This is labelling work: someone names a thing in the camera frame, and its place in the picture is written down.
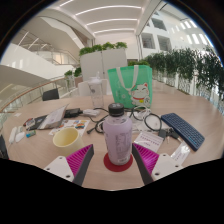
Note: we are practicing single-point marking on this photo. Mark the pale yellow cup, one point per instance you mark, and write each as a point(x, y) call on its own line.
point(68, 141)

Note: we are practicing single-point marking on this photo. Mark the green hedge planter row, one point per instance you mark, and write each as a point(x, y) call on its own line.
point(186, 66)

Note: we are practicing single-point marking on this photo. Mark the white cabinet topped with plants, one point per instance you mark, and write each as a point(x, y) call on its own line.
point(101, 65)

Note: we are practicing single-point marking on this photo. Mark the white chair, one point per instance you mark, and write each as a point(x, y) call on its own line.
point(83, 89)

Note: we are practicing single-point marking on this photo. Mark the clear plastic tumbler with lid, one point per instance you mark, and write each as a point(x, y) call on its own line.
point(96, 93)

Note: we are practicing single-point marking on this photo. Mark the potted plants on wooden planter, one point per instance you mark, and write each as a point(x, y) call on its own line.
point(73, 72)

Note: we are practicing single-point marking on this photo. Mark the white oblong device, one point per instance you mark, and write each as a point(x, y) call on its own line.
point(12, 135)

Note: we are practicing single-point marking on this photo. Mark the colourful sticker sheet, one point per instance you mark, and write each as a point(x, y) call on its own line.
point(71, 126)

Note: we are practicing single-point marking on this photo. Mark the white plastic packet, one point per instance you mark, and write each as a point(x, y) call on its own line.
point(180, 154)

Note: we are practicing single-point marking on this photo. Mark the flat round red coaster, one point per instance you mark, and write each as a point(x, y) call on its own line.
point(110, 165)

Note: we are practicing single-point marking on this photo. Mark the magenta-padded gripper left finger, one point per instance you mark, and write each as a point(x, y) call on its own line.
point(63, 166)

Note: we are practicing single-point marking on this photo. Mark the black power bank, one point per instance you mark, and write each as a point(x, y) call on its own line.
point(72, 112)

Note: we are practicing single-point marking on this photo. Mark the green tote bag cat print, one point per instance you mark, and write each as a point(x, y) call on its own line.
point(128, 85)

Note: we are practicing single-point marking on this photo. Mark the bunch of keys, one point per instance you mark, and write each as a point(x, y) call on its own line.
point(168, 134)

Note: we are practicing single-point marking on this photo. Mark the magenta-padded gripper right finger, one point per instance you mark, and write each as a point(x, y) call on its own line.
point(161, 166)

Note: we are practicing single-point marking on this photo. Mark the small white pouch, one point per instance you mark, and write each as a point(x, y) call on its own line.
point(20, 136)

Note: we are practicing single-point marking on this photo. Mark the small teal item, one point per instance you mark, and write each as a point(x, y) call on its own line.
point(30, 134)

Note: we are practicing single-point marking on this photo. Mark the purple drink bottle black cap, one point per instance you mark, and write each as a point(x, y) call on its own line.
point(117, 136)

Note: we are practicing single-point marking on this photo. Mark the dark blue keyboard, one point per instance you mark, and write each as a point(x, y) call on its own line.
point(183, 130)

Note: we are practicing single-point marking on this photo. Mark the low shelf with plants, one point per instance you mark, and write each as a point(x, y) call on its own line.
point(138, 62)

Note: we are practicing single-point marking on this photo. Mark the white power adapter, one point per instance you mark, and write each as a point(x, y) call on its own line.
point(90, 112)

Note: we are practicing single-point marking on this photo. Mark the black tablet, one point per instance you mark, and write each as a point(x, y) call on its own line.
point(35, 122)

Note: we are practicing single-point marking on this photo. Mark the white leaflet red print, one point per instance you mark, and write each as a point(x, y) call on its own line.
point(148, 140)

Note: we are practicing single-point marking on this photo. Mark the black office chair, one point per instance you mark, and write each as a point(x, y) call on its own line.
point(50, 94)

